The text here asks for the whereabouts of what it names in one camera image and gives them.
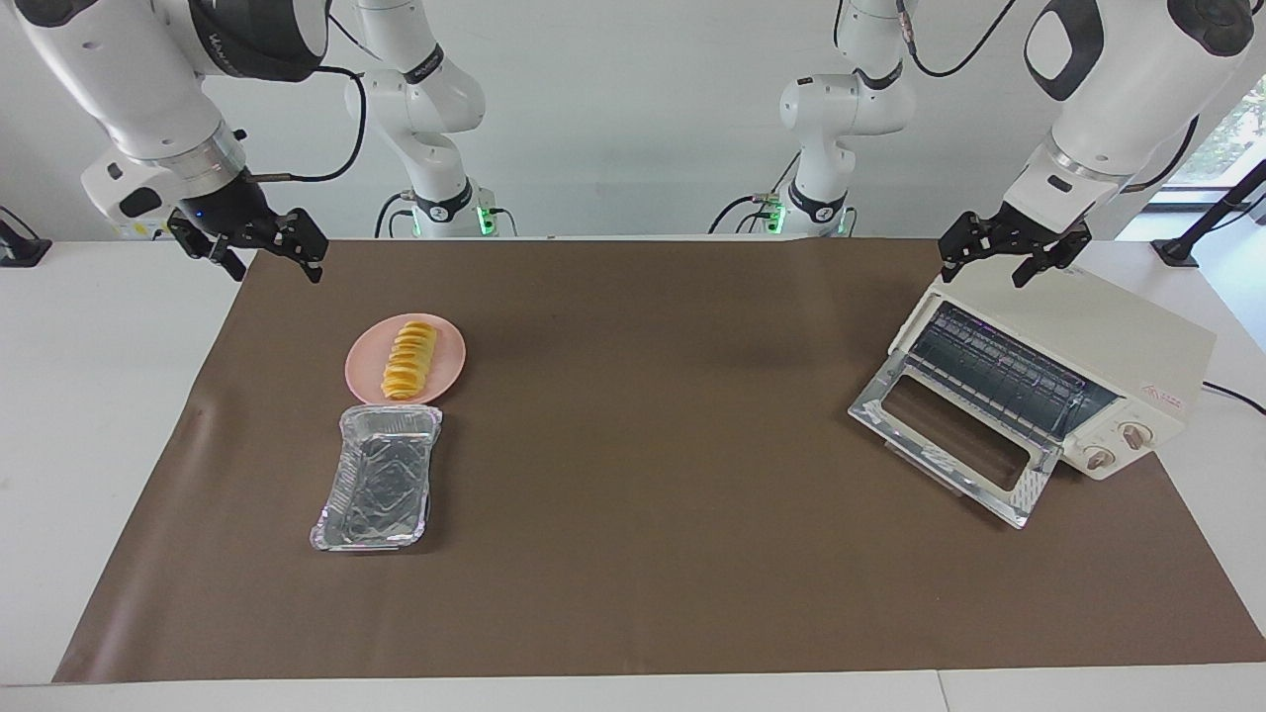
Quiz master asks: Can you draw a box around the bright window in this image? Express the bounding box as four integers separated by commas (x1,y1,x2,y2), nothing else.
1147,74,1266,214

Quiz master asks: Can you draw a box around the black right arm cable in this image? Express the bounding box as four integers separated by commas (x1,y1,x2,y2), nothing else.
247,10,416,238

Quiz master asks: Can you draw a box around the cream toaster oven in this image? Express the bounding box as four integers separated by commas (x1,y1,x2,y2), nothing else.
848,259,1218,530

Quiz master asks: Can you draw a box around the yellow sliced bread loaf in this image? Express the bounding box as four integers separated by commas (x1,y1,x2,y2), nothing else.
382,319,439,401

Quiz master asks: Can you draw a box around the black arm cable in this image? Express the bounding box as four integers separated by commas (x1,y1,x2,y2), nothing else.
707,0,1200,235
247,10,416,238

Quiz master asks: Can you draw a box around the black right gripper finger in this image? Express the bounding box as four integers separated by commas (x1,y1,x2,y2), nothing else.
166,210,248,283
277,208,329,285

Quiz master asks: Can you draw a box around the brown table mat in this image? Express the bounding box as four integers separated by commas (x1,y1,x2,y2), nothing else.
51,237,1266,685

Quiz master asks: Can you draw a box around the black oven power cable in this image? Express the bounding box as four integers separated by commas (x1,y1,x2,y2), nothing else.
1202,381,1266,416

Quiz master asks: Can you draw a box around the glass oven door metal frame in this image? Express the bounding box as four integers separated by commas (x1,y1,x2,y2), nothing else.
848,348,1064,530

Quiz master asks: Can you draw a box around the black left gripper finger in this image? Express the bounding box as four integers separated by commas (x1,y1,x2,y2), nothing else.
940,211,990,285
1012,222,1092,289

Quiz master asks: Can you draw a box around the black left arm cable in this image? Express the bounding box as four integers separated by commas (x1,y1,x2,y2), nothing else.
707,0,1200,235

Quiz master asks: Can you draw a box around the pink round plate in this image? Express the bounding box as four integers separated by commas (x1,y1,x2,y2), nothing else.
344,313,467,405

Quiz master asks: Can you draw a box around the metal oven wire rack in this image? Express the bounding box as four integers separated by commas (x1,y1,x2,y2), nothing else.
905,302,1119,441

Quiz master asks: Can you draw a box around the black desk mount base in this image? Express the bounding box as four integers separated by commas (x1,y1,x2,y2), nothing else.
0,206,52,268

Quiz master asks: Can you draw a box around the aluminium foil tray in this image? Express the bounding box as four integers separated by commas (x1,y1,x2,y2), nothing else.
310,402,444,553

